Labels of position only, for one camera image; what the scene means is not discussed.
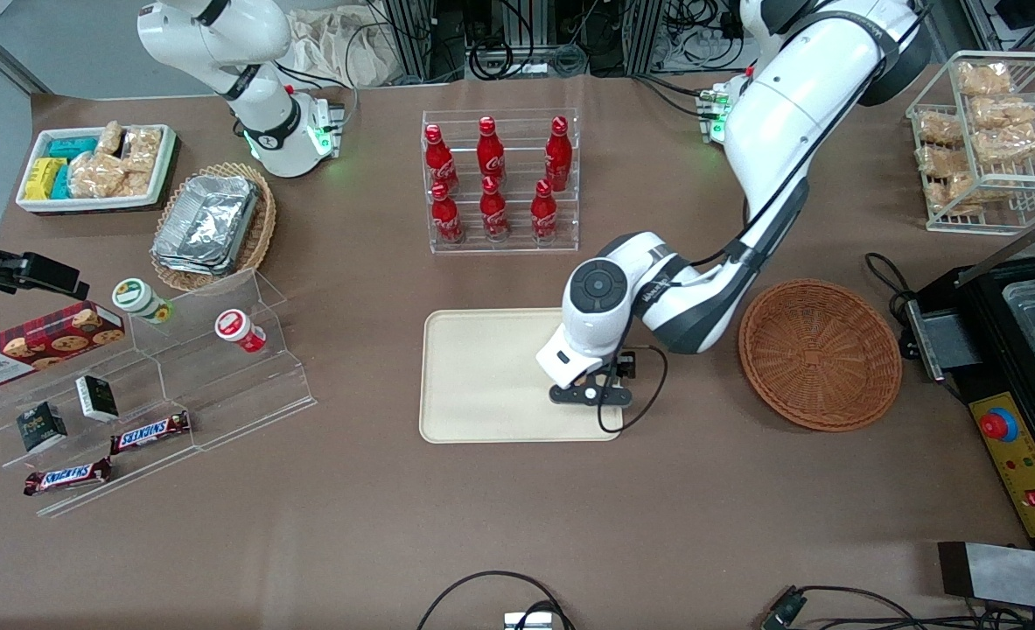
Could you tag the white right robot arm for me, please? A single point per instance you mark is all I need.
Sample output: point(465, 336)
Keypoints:
point(263, 105)

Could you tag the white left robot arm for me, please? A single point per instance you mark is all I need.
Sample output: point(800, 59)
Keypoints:
point(779, 122)

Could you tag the beige plastic tray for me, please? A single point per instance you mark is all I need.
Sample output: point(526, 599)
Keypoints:
point(482, 376)

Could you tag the oval light wicker basket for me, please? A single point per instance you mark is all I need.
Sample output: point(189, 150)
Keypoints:
point(262, 232)

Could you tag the round brown wicker basket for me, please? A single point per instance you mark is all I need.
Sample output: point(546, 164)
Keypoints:
point(819, 359)

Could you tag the red tartan cookie box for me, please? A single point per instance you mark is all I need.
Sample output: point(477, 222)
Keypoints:
point(36, 346)

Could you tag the white rectangular snack bin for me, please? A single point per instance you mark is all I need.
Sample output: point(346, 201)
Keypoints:
point(88, 205)

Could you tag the green lidded yogurt cup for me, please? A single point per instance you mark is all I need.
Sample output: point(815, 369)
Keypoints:
point(136, 297)

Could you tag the teal snack packet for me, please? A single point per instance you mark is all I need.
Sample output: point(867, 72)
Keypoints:
point(73, 147)
point(61, 182)

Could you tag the yellow snack packet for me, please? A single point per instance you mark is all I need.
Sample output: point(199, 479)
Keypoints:
point(43, 178)

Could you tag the clear bag of rice crackers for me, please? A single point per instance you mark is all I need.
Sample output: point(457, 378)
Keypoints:
point(143, 147)
point(138, 184)
point(95, 175)
point(110, 138)

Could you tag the clear acrylic bottle rack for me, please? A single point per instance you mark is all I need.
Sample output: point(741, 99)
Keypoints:
point(517, 245)

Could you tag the small dark green box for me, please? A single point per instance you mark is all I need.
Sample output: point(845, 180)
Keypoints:
point(42, 427)
point(97, 398)

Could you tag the red cola bottle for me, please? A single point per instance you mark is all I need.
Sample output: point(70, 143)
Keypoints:
point(493, 214)
point(558, 157)
point(446, 219)
point(490, 153)
point(439, 162)
point(544, 214)

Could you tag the stacked aluminium foil containers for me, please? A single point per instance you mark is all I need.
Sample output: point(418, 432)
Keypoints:
point(206, 223)

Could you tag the brown Snickers bar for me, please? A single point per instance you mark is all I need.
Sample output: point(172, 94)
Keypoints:
point(66, 477)
point(150, 433)

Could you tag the red lidded yogurt cup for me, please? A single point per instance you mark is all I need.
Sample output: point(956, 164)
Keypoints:
point(235, 327)

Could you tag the clear acrylic stepped shelf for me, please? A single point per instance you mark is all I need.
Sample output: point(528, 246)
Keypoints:
point(237, 394)

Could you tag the silver connector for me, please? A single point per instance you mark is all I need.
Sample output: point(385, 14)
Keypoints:
point(527, 621)

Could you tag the beige cloth bag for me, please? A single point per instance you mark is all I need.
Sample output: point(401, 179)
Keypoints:
point(342, 48)

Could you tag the bagged fried snack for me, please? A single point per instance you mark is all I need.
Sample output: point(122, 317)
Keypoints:
point(1003, 112)
point(1003, 149)
point(939, 128)
point(950, 197)
point(941, 162)
point(985, 79)

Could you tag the black sealing machine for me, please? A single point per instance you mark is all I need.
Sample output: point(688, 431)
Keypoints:
point(981, 367)

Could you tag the red emergency stop button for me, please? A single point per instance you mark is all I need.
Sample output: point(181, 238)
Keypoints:
point(998, 424)

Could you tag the yellow control panel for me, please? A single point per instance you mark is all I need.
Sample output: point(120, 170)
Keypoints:
point(1020, 477)

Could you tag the grey metal plate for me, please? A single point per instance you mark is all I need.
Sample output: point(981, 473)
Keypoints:
point(1007, 577)

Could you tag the aluminium frame profile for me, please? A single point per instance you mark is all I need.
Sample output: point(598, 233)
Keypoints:
point(412, 39)
point(644, 35)

